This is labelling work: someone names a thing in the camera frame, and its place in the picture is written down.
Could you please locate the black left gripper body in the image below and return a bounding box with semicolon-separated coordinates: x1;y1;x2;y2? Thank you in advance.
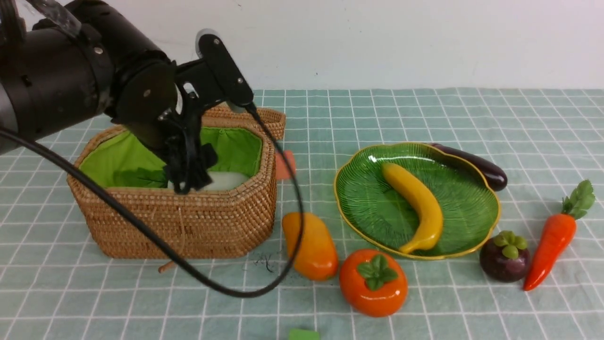
125;94;203;163

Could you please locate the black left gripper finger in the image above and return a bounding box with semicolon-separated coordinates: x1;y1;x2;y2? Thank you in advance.
164;146;191;195
191;144;218;189

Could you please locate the white toy radish with leaves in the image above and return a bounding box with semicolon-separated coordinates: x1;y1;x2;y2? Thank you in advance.
109;168;249;191

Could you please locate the orange yellow toy mango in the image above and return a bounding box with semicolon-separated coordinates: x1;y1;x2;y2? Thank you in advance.
281;212;339;281

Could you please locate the orange toy persimmon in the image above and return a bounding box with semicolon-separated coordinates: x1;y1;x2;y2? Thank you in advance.
339;249;408;318

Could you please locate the yellow toy banana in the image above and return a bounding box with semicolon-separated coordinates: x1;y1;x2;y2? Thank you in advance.
380;163;444;254

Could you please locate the dark purple toy eggplant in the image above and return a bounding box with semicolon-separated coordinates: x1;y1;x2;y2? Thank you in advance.
429;143;508;192

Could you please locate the purple toy mangosteen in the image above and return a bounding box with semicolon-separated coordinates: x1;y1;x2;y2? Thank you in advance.
479;230;531;283

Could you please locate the orange toy carrot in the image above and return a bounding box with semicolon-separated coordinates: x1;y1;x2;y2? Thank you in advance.
523;179;596;292

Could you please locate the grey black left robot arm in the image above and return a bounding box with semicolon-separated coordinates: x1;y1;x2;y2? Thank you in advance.
1;0;239;198

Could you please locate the woven wicker basket lid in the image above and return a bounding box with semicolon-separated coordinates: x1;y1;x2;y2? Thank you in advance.
203;103;285;140

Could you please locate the woven wicker basket green lining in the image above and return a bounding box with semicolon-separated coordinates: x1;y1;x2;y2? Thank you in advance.
75;115;277;259

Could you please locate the orange foam cube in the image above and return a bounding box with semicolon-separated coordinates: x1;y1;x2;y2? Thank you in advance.
275;149;296;181

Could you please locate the green leaf-shaped glass plate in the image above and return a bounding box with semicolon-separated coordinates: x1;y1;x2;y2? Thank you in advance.
334;142;501;261

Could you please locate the green foam cube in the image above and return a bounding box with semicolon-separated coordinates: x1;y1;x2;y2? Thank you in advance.
287;328;320;340

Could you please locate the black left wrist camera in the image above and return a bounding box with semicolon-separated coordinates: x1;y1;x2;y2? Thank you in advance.
175;28;255;115

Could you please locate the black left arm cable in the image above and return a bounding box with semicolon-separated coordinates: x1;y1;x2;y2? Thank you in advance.
0;103;305;298

